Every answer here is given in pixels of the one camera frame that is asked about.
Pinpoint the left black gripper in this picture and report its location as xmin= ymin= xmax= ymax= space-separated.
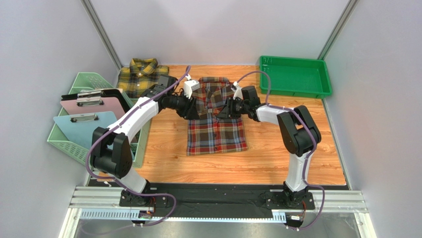
xmin=167 ymin=90 xmax=200 ymax=120

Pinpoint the red brown plaid shirt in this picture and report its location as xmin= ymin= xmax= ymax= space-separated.
xmin=186 ymin=77 xmax=248 ymax=156

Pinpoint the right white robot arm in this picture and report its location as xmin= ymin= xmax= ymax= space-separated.
xmin=217 ymin=84 xmax=321 ymax=207

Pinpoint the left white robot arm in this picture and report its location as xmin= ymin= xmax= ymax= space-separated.
xmin=85 ymin=73 xmax=200 ymax=195

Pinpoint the yellow plaid folded shirt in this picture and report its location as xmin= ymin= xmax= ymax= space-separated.
xmin=117 ymin=58 xmax=169 ymax=99

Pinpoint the green plastic tray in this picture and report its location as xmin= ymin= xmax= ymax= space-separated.
xmin=259 ymin=56 xmax=332 ymax=99

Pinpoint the pink clipboard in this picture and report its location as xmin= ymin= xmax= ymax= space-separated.
xmin=60 ymin=96 xmax=125 ymax=119

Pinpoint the blue clipboard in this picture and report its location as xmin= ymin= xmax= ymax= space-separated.
xmin=53 ymin=111 xmax=117 ymax=149

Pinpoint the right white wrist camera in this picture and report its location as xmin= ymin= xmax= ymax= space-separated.
xmin=230 ymin=81 xmax=243 ymax=100

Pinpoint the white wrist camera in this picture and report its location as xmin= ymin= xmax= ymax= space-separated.
xmin=230 ymin=81 xmax=243 ymax=100
xmin=183 ymin=74 xmax=201 ymax=99

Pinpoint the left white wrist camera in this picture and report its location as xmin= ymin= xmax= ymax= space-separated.
xmin=183 ymin=74 xmax=201 ymax=99

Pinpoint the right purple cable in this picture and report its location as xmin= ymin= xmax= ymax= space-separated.
xmin=234 ymin=70 xmax=326 ymax=231

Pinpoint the purple cable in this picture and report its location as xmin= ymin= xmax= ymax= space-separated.
xmin=234 ymin=70 xmax=326 ymax=231
xmin=85 ymin=65 xmax=192 ymax=228

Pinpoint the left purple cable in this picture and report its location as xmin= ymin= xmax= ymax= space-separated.
xmin=85 ymin=65 xmax=192 ymax=228

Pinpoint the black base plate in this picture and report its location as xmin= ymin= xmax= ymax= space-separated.
xmin=87 ymin=178 xmax=350 ymax=219

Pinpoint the left corner aluminium post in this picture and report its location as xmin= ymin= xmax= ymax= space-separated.
xmin=80 ymin=0 xmax=123 ymax=70

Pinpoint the corner aluminium post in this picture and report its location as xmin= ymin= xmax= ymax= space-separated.
xmin=80 ymin=0 xmax=123 ymax=70
xmin=318 ymin=0 xmax=359 ymax=60

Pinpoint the aluminium rail frame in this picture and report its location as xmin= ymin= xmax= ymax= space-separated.
xmin=59 ymin=178 xmax=376 ymax=238

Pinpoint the right corner aluminium post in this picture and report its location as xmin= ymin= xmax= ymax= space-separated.
xmin=318 ymin=0 xmax=359 ymax=60

